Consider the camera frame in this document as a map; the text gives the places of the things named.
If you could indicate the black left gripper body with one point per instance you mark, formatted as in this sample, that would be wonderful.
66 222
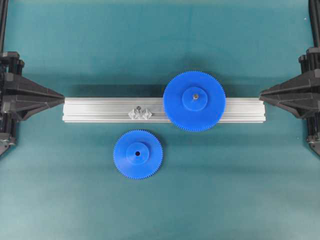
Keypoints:
10 62

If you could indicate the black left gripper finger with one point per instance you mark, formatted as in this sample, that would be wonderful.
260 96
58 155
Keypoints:
14 84
23 107

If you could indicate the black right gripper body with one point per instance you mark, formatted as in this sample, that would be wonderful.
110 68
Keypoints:
310 62

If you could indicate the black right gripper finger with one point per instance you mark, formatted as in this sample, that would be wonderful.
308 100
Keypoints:
298 108
299 84

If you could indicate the small blue gear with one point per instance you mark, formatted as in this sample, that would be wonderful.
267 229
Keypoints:
138 154

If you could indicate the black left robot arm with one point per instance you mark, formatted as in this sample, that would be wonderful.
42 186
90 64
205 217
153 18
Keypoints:
3 20

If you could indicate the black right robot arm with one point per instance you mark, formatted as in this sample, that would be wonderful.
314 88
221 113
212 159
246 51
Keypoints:
300 95

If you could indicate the large blue gear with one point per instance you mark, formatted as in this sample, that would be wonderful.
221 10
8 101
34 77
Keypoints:
194 115

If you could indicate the aluminium extrusion rail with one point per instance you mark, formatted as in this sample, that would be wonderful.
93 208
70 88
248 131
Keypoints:
116 109

